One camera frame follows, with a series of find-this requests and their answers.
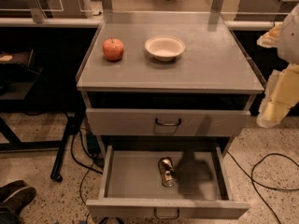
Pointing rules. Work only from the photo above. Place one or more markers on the grey drawer cabinet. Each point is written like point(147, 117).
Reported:
point(211, 74)

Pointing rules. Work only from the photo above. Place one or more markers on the dark shoe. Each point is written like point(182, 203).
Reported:
point(14, 197)

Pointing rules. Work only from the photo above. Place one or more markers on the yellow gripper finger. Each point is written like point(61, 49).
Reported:
point(280, 96)
point(270, 39)

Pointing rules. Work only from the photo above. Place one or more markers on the grey upper drawer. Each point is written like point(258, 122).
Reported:
point(173, 122)

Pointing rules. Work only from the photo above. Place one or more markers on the open grey middle drawer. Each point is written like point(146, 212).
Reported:
point(131, 186)

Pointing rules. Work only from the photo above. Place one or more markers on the red apple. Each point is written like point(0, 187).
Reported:
point(113, 49)

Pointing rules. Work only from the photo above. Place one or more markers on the black table frame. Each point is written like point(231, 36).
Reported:
point(19, 79)

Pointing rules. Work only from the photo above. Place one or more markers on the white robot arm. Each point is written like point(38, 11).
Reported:
point(288, 44)

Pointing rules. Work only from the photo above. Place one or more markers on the orange soda can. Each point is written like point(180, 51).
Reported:
point(167, 172)

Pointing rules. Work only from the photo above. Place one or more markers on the white paper bowl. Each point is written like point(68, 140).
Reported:
point(164, 48)

